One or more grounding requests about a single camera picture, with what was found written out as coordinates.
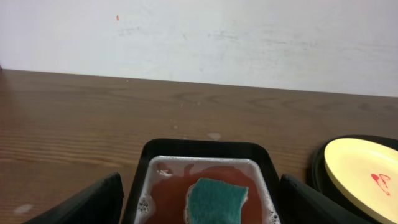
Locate round black serving tray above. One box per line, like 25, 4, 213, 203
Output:
312, 135, 397, 223

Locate yellow plate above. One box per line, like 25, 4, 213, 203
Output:
324, 138, 397, 223

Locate green scrubbing sponge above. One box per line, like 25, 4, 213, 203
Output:
184, 178, 249, 224

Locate black rectangular wash tray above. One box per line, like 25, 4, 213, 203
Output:
121, 139, 279, 223

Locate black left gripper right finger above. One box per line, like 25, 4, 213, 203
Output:
280, 174, 368, 224

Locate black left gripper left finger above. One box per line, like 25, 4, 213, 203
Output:
24, 172, 124, 224

